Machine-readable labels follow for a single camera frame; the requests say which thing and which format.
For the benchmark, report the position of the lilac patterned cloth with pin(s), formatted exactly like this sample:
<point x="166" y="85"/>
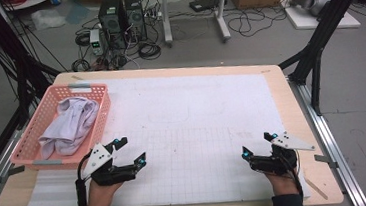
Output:
<point x="72" y="126"/>

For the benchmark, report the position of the white foam mat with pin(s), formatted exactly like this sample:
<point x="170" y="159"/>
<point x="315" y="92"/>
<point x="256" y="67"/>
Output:
<point x="186" y="92"/>

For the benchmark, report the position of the black metal frame stand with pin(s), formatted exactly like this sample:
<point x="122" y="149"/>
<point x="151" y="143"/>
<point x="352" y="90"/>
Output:
<point x="327" y="20"/>
<point x="1" y="35"/>

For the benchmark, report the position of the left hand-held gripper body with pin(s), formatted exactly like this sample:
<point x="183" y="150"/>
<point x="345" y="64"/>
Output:
<point x="99" y="159"/>

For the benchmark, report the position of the white round table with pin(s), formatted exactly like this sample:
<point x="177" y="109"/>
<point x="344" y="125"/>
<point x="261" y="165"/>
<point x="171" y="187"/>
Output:
<point x="35" y="1"/>

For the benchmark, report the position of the clear plastic bag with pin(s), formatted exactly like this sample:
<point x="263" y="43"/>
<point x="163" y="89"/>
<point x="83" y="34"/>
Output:
<point x="46" y="19"/>

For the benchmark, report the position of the flat black device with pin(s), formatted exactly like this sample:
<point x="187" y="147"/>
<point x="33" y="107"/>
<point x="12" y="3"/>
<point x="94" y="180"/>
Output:
<point x="205" y="3"/>

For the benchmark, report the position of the grey metal bracket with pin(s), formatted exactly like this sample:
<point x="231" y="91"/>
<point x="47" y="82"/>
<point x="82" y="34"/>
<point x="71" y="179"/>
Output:
<point x="325" y="160"/>
<point x="13" y="172"/>

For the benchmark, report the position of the person's left hand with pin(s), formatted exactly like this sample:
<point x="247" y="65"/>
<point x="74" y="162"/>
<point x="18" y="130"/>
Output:
<point x="100" y="199"/>

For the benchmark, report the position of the small black computer tower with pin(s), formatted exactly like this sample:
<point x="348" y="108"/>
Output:
<point x="135" y="18"/>

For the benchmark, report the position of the person's right hand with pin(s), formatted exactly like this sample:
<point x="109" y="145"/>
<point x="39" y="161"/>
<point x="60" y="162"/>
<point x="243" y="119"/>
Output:
<point x="283" y="184"/>

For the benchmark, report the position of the white floor board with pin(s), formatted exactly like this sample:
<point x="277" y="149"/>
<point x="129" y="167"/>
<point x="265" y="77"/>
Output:
<point x="304" y="20"/>

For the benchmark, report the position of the white desk leg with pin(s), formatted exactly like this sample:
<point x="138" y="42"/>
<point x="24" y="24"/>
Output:
<point x="220" y="12"/>
<point x="166" y="17"/>

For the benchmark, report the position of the large black computer tower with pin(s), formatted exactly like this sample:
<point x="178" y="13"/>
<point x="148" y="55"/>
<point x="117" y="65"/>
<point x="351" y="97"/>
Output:
<point x="112" y="22"/>

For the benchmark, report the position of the pink plastic basket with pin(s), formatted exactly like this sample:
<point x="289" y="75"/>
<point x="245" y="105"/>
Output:
<point x="43" y="118"/>

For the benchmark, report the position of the grey bench power supply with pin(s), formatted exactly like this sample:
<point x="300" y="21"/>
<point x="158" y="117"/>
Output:
<point x="96" y="42"/>

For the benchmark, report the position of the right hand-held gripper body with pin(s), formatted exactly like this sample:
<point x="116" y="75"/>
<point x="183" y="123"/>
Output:
<point x="276" y="163"/>

